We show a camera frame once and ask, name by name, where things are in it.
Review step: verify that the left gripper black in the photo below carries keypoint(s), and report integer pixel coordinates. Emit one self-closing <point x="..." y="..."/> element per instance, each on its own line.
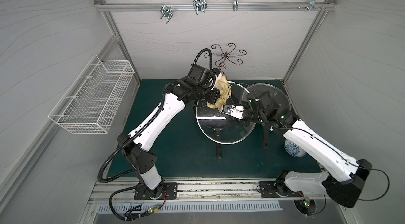
<point x="213" y="96"/>

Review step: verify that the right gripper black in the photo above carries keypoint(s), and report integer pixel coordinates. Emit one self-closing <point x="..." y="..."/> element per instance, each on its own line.
<point x="248" y="113"/>

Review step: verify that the yellow fluffy cloth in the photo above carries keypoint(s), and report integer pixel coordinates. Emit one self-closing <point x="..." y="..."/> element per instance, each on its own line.
<point x="224" y="94"/>

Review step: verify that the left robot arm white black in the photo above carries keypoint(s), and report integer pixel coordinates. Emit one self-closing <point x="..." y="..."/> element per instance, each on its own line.
<point x="140" y="140"/>

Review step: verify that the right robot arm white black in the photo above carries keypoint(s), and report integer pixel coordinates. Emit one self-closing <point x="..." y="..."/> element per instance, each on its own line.
<point x="343" y="177"/>

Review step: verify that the right frying pan black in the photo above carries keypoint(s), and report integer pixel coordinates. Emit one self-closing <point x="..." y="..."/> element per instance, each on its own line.
<point x="266" y="131"/>

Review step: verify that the frying pan black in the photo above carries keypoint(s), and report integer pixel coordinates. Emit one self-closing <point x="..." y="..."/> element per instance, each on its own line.
<point x="218" y="148"/>
<point x="266" y="131"/>

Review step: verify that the copper scroll mug tree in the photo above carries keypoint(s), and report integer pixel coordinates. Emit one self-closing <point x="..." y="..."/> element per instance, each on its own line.
<point x="226" y="54"/>

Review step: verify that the left frying pan black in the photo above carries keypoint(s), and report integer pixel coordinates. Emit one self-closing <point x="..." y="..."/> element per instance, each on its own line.
<point x="218" y="148"/>

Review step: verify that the blue white patterned bowl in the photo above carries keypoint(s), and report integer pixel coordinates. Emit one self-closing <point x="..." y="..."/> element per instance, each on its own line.
<point x="293" y="149"/>

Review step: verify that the green table mat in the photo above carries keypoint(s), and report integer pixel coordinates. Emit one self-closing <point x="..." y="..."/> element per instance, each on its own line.
<point x="183" y="151"/>

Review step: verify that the metal hook clamp middle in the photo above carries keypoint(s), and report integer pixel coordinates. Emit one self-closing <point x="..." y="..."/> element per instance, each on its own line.
<point x="199" y="6"/>

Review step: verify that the metal hook clamp left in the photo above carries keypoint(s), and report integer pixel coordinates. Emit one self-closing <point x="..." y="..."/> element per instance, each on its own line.
<point x="166" y="11"/>

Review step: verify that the metal hook clamp small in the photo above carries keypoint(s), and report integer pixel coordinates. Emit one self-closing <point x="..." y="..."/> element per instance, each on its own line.
<point x="235" y="5"/>

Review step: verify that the metal hook clamp right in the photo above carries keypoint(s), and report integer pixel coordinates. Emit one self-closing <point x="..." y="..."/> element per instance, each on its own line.
<point x="312" y="6"/>

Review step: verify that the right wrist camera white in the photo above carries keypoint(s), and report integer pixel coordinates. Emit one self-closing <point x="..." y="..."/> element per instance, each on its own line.
<point x="235" y="111"/>

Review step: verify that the white wire basket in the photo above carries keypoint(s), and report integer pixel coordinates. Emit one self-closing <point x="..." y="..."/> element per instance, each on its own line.
<point x="91" y="103"/>

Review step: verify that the aluminium crossbar rail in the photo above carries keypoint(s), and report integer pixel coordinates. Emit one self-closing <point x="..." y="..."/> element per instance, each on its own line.
<point x="211" y="6"/>

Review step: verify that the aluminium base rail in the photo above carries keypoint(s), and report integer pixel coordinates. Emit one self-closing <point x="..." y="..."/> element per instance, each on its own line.
<point x="193" y="189"/>

